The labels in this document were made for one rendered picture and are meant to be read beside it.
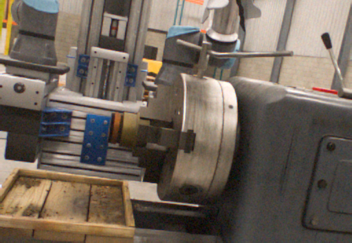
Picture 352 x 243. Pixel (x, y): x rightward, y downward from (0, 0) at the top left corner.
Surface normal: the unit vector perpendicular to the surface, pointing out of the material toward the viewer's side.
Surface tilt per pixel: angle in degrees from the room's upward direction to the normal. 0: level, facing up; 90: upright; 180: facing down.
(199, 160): 96
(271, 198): 89
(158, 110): 52
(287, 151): 89
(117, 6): 90
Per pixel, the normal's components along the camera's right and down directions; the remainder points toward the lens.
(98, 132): 0.21, 0.18
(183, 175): 0.14, 0.53
